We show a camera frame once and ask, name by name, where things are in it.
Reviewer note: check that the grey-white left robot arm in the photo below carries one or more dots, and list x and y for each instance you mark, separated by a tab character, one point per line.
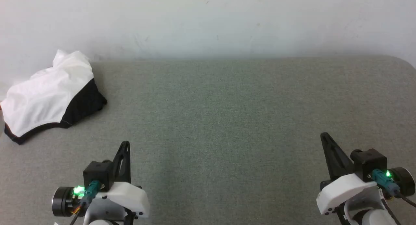
97	222

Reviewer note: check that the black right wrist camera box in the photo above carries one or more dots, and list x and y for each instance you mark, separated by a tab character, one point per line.
369	161

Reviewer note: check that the white and black raglan shirt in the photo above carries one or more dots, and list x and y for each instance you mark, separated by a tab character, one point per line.
45	92

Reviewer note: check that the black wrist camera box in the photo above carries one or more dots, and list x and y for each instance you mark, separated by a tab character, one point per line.
369	161
97	171

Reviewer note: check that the grey-white right robot arm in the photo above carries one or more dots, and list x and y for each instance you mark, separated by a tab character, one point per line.
373	218

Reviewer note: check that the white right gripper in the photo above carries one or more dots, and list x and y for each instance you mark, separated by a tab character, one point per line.
344	192

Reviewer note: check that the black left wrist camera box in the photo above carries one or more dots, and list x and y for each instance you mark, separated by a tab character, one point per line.
97	171

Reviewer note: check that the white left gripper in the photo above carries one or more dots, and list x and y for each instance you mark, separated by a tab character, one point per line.
126	199

